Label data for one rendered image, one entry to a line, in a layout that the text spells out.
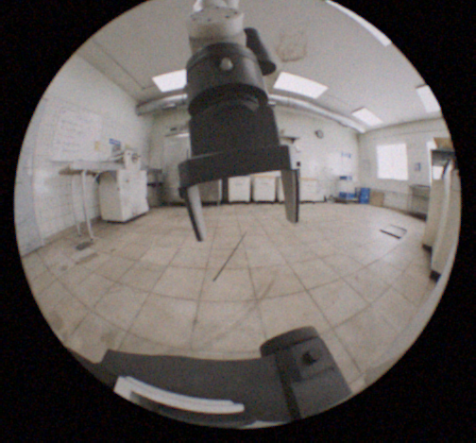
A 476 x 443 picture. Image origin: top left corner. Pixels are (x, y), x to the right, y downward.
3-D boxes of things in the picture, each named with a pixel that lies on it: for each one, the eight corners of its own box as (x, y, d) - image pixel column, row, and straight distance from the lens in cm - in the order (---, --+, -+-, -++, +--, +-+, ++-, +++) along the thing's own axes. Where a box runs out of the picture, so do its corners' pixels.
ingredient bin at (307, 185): (300, 205, 377) (301, 176, 373) (291, 201, 434) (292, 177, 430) (316, 204, 405) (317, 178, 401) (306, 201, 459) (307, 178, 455)
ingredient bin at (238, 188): (228, 206, 324) (228, 173, 319) (227, 201, 387) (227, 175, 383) (250, 205, 330) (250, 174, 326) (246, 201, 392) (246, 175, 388)
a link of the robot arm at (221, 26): (168, 55, 14) (176, 14, 24) (195, 104, 22) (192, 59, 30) (299, 46, 16) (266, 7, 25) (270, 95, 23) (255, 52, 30)
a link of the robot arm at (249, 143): (161, 194, 10) (154, 67, 15) (192, 183, 19) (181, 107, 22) (323, 167, 12) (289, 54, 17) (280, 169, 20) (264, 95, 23)
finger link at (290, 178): (295, 226, 15) (291, 168, 14) (283, 217, 18) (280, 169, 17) (307, 223, 16) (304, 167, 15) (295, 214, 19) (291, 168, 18)
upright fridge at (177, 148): (223, 201, 388) (223, 131, 411) (221, 208, 299) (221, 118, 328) (177, 202, 419) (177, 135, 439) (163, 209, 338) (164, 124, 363)
